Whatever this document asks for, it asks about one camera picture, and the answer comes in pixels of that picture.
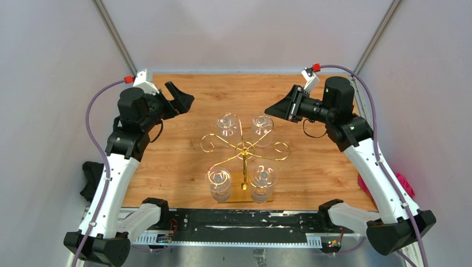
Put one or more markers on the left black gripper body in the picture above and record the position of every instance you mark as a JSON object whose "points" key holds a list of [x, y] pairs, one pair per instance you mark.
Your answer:
{"points": [[160, 108]]}

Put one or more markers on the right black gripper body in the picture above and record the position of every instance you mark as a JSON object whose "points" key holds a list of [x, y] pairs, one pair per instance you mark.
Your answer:
{"points": [[309, 108]]}

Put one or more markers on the wine glass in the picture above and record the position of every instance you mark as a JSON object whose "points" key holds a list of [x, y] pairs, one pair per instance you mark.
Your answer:
{"points": [[262, 130], [219, 183], [262, 180], [227, 125]]}

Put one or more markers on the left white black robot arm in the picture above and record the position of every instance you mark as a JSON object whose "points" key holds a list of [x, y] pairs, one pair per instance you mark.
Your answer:
{"points": [[112, 184]]}

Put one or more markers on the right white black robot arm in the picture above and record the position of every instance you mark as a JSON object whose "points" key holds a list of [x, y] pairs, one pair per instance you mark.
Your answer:
{"points": [[379, 184]]}

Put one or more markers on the wooden rack base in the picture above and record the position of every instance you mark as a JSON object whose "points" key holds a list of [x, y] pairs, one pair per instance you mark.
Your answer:
{"points": [[235, 194]]}

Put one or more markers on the pink cloth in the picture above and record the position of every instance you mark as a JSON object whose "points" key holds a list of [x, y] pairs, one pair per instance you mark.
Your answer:
{"points": [[400, 178]]}

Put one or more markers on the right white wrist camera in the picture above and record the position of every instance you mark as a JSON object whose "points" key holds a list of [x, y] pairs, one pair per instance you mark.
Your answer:
{"points": [[311, 78]]}

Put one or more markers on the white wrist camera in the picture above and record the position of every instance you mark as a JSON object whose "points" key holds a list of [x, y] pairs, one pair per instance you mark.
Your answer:
{"points": [[144, 81], [311, 78]]}

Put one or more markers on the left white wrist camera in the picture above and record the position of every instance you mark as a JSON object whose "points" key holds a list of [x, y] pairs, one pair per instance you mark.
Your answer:
{"points": [[144, 81]]}

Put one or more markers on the gold wire glass rack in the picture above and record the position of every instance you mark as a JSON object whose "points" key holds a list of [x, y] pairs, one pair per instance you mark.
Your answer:
{"points": [[244, 150]]}

